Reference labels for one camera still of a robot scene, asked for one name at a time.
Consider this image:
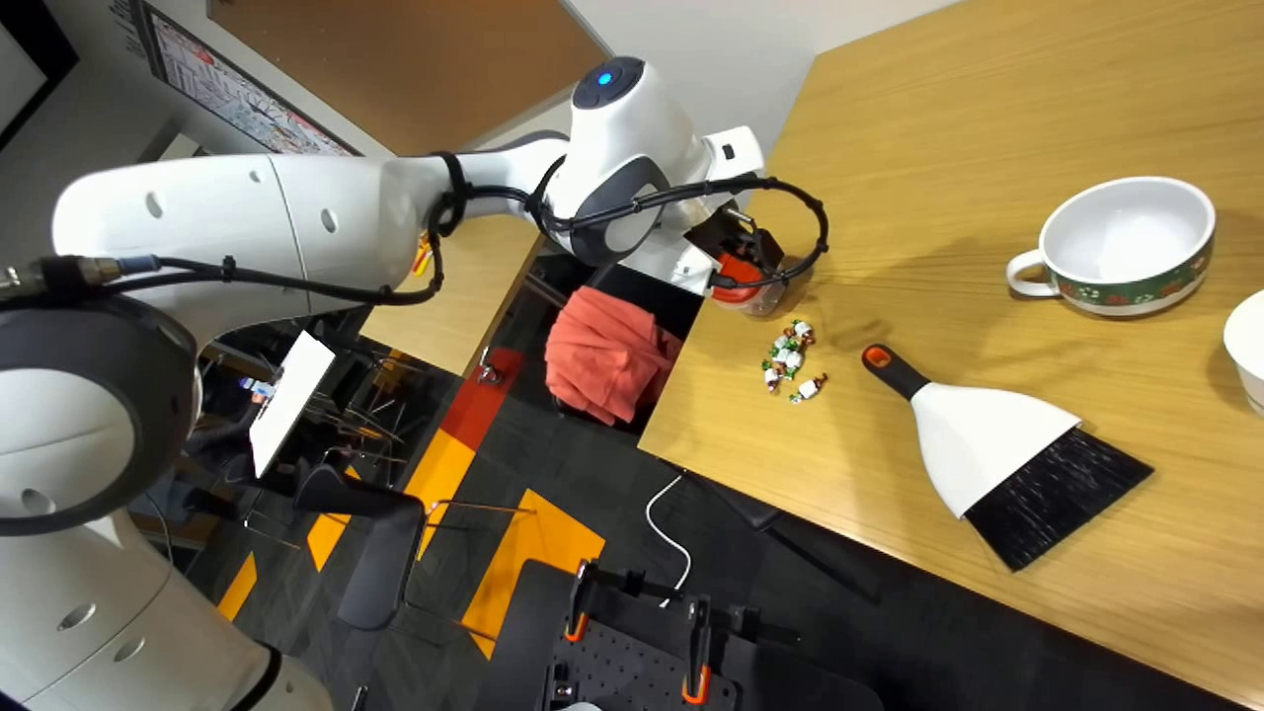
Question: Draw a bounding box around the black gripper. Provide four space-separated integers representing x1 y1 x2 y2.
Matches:
682 201 799 313

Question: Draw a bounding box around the red lunch box lid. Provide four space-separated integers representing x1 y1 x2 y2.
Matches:
707 247 774 307

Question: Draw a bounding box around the white mug with green band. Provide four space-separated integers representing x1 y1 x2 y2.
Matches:
1001 172 1220 322

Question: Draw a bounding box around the coral red cloth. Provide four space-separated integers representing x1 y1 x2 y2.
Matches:
541 286 687 430

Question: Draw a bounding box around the black office chair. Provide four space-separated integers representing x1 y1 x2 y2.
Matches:
530 245 713 440

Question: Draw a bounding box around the white brush with black bristles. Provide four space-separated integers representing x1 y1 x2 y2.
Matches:
862 340 1158 577

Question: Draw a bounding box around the wooden side desk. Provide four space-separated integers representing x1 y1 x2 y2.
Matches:
356 211 555 382

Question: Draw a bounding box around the orange black clamp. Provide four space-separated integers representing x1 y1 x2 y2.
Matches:
671 594 766 711
560 559 662 653

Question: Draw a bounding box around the black pegboard cart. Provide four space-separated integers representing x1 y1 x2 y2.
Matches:
541 559 887 711

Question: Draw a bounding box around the brown cork board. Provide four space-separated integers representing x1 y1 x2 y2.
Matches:
204 0 612 162

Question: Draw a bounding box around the white flat panel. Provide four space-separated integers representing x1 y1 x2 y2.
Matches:
243 326 339 483

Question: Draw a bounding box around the white cup with red logo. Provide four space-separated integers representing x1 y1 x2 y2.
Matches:
1220 288 1264 420

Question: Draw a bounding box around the printed whiteboard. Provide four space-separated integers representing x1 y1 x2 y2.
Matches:
135 0 367 167

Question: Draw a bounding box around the white cable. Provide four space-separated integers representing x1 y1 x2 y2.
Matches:
641 465 697 603

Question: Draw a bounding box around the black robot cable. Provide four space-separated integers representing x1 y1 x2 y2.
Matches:
0 151 834 313

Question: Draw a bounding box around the black wall frame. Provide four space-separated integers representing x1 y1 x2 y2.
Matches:
0 0 82 151

